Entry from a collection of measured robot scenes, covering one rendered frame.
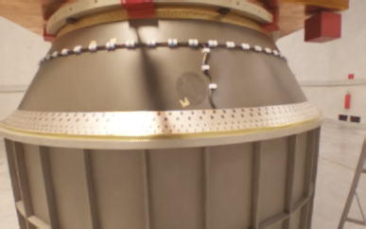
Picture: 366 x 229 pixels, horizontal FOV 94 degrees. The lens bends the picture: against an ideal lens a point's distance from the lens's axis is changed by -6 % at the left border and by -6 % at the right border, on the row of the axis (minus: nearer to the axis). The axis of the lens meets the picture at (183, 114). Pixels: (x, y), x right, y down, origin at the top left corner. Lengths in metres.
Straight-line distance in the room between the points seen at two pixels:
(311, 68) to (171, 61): 8.55
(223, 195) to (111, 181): 0.38
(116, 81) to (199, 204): 0.51
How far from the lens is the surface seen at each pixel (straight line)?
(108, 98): 0.67
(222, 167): 0.64
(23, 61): 7.54
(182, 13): 0.87
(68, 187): 0.79
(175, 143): 0.53
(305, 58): 8.89
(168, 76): 0.66
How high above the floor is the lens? 1.29
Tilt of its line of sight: 7 degrees down
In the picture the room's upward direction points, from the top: 1 degrees counter-clockwise
